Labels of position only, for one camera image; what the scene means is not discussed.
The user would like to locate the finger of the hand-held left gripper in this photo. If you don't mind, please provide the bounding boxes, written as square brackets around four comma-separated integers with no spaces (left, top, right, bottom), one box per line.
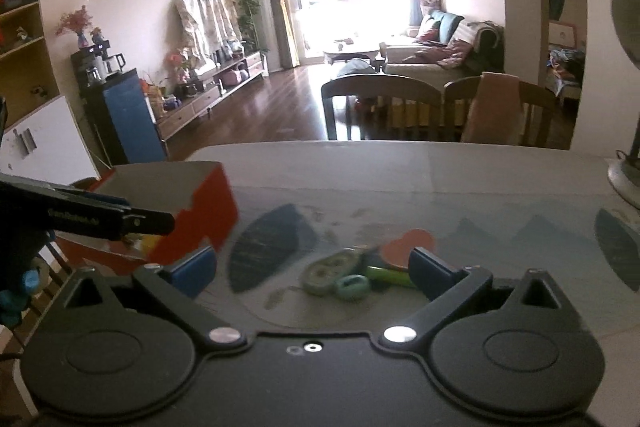
[75,189,129,208]
[119,206,177,242]

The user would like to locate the green potted plant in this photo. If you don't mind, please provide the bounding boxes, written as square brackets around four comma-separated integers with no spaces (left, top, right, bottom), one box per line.
[236,0,263,52]

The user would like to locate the brown wooden dining chair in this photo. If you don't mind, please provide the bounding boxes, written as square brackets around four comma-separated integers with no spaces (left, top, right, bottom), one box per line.
[442,74,558,146]

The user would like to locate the black and blue water dispenser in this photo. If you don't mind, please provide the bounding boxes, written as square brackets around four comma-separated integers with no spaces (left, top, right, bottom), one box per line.
[70,42,168,168]

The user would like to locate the red heart-shaped toy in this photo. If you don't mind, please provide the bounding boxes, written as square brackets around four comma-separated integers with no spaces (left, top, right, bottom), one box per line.
[380,229,436,271]

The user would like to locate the small teal ring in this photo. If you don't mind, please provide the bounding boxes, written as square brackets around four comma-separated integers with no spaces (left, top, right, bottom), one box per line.
[334,274,372,301]

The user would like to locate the red cardboard box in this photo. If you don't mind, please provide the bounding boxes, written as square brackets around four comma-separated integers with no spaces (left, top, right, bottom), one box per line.
[55,161,239,278]

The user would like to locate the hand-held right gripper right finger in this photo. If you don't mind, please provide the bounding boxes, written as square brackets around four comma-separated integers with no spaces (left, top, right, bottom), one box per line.
[379,246,566,349]

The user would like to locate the oval coffee table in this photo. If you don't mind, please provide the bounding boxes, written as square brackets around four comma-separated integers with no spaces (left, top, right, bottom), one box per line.
[322,38,383,66]

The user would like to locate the green oval tape dispenser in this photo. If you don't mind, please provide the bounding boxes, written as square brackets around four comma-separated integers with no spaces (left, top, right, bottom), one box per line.
[300,249,369,296]

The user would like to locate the pink flowers in vase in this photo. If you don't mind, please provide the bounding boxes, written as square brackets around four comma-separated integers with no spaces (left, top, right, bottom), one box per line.
[55,4,96,50]

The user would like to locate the white cabinet with handles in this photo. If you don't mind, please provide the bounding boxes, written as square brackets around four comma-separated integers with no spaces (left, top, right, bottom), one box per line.
[0,94,101,188]

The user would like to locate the wooden shelf cabinet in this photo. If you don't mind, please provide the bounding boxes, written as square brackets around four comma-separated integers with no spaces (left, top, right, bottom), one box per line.
[0,0,62,132]

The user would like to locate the yellow item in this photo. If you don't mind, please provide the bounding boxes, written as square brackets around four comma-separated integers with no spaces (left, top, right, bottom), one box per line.
[131,234,162,254]

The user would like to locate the wooden TV cabinet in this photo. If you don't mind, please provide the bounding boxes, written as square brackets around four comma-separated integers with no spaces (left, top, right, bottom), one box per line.
[157,49,266,142]

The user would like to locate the red flower arrangement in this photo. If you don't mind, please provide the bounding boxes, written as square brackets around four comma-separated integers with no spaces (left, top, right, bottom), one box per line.
[167,49,194,85]

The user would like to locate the glass kettle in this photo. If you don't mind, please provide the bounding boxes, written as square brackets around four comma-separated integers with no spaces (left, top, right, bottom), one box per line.
[102,52,126,75]

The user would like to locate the wooden chair beside table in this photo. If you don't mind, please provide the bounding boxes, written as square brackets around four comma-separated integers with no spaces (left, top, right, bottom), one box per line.
[0,247,73,358]

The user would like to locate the pink cloth on chair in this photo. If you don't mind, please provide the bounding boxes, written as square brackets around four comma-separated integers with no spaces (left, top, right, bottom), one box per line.
[460,72,526,145]

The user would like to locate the dark wooden dining chair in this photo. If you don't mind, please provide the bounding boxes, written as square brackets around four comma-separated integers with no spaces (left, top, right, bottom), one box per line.
[321,74,443,142]

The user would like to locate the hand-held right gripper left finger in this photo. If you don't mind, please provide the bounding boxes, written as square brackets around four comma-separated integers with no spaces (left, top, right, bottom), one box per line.
[62,245,249,350]

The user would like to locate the standing electric fan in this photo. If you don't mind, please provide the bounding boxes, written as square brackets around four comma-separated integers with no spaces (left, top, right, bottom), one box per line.
[606,0,640,208]

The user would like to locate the white standing air conditioner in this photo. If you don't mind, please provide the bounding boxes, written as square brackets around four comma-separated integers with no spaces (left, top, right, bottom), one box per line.
[245,0,276,72]

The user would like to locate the grey window curtain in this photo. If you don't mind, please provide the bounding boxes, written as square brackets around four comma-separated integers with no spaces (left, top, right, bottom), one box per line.
[260,0,297,70]

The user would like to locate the green bar-shaped item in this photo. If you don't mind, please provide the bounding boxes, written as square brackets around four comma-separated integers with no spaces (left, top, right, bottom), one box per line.
[365,266,417,289]

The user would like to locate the light sofa with cushions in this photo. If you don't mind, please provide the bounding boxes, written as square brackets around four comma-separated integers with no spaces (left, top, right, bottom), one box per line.
[385,9,506,80]

